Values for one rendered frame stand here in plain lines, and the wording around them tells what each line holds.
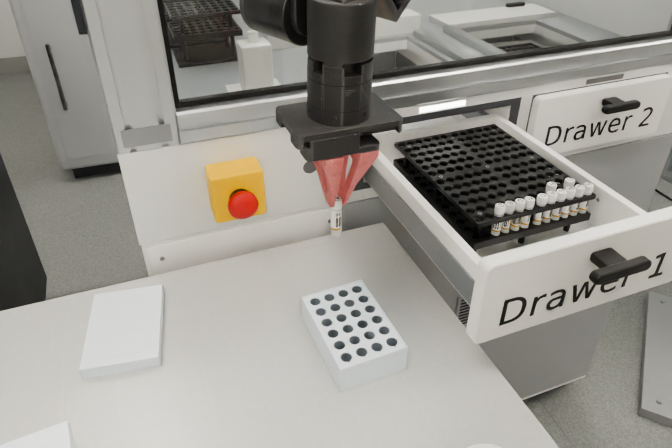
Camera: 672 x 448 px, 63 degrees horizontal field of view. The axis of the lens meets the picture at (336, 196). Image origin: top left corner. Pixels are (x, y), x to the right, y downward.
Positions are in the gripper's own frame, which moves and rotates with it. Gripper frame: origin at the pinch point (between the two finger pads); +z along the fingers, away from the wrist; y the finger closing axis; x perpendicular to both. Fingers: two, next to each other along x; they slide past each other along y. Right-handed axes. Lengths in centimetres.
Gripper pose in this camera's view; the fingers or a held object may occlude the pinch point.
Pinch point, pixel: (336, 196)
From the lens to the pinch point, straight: 55.3
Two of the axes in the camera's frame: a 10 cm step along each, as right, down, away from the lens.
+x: 3.8, 5.2, -7.6
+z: -0.3, 8.3, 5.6
